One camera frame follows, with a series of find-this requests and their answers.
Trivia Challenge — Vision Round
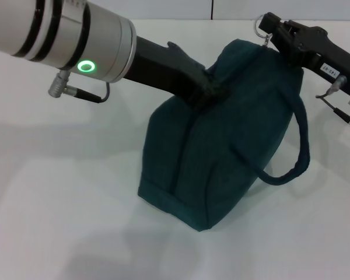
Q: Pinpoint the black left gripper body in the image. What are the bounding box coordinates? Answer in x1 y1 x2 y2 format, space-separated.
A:
122 34 207 103

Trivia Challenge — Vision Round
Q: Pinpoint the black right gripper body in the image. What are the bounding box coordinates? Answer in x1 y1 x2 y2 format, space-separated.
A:
299 25 350 97

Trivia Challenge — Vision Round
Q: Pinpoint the dark teal insulated lunch bag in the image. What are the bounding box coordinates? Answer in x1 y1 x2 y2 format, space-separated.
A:
136 12 312 233

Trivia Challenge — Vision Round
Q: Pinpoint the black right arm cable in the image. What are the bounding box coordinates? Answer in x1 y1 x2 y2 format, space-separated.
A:
315 75 350 136

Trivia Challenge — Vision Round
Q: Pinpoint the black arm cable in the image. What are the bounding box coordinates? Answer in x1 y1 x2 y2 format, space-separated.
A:
47 72 110 104
315 75 350 136

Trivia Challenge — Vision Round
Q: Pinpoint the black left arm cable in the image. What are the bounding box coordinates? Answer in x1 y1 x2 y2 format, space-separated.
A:
47 72 110 104

